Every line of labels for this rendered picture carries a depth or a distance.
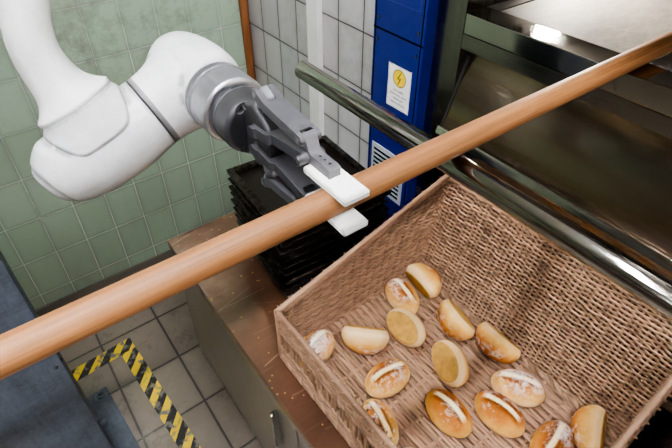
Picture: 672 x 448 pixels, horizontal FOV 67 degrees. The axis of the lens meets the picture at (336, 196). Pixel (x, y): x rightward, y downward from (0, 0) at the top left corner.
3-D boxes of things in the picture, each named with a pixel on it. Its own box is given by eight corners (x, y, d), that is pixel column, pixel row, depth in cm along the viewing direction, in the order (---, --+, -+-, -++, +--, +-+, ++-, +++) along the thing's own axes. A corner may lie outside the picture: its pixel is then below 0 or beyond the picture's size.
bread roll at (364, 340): (389, 330, 103) (387, 359, 102) (389, 328, 109) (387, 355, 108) (341, 324, 104) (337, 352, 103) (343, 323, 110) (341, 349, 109)
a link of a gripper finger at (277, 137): (277, 125, 61) (275, 114, 60) (332, 155, 53) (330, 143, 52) (248, 136, 59) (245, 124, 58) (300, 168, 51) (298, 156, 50)
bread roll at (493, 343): (519, 349, 99) (501, 371, 99) (527, 353, 104) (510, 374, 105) (479, 316, 105) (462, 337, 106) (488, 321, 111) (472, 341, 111)
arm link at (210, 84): (252, 115, 72) (274, 133, 68) (192, 135, 68) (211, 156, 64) (245, 53, 66) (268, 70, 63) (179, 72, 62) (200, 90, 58)
